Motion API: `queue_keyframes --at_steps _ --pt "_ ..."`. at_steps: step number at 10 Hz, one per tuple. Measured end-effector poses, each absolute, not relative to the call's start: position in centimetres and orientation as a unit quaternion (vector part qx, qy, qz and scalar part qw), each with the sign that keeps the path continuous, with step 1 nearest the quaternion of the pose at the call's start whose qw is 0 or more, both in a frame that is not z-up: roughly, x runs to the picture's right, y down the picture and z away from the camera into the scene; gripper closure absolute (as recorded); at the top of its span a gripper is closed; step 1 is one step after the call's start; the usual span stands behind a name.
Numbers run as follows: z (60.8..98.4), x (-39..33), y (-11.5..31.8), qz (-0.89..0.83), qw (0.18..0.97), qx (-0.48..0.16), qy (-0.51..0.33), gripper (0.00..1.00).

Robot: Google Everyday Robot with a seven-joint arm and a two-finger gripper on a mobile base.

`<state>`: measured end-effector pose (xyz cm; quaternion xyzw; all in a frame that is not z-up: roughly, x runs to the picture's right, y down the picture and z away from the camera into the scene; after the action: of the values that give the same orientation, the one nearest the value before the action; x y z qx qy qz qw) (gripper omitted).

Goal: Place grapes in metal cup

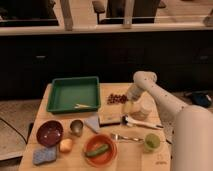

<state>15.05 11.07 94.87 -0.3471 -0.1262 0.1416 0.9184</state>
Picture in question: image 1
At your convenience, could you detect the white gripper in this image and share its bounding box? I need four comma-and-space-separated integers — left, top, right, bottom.
123, 84, 143, 114

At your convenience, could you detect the bunch of red grapes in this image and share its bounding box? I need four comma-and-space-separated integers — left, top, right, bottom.
107, 94, 127, 104

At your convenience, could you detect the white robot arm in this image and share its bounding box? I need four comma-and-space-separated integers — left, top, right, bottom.
127, 71, 213, 171

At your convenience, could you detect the green plastic cup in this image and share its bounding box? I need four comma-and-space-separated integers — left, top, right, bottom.
144, 133, 161, 152

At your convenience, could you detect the small metal cup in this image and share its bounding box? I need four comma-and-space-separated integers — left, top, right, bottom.
70, 120, 83, 137

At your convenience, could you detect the black spatula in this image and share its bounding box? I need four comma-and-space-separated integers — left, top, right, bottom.
99, 121, 121, 127

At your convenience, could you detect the silver fork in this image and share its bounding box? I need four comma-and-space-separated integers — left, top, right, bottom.
110, 133, 143, 142

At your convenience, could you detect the grey blue cloth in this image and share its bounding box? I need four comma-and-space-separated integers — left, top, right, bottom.
84, 116, 100, 133

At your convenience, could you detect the green cucumber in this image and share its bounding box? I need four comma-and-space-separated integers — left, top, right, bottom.
85, 144, 109, 157

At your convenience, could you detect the orange bowl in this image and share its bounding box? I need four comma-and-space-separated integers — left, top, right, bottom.
83, 134, 117, 168

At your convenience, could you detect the green plastic tray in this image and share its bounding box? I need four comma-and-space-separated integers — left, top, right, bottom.
46, 76, 101, 114

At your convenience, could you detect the dark red bowl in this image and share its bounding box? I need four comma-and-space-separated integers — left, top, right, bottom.
36, 120, 63, 147

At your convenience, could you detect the blue sponge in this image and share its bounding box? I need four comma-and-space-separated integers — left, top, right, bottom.
32, 147, 57, 165

